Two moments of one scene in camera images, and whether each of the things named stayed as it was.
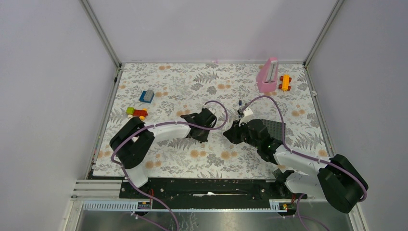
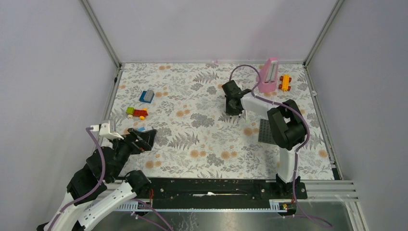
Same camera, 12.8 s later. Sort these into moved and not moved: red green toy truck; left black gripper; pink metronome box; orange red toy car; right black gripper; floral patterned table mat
Moved: left black gripper; right black gripper
Not moved: pink metronome box; floral patterned table mat; orange red toy car; red green toy truck
